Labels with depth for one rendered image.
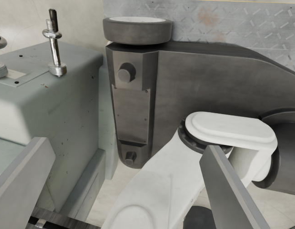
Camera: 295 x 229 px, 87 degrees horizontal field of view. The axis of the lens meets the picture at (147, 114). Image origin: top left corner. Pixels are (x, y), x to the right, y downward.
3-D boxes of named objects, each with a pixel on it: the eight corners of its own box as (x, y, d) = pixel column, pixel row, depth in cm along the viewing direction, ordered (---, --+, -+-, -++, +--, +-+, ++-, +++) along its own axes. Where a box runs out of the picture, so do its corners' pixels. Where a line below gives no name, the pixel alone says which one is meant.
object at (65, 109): (53, 37, 92) (-90, 74, 44) (104, 50, 91) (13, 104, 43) (68, 132, 141) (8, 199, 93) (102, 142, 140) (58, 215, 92)
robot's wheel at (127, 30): (174, 17, 51) (169, 25, 35) (172, 34, 54) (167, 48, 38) (117, 15, 54) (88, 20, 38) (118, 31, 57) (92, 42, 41)
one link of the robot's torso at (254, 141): (264, 114, 42) (291, 151, 31) (237, 161, 53) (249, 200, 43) (186, 103, 45) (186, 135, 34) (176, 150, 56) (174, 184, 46)
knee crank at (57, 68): (46, 7, 50) (31, 7, 45) (63, 11, 50) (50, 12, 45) (57, 70, 63) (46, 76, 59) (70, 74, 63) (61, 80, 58)
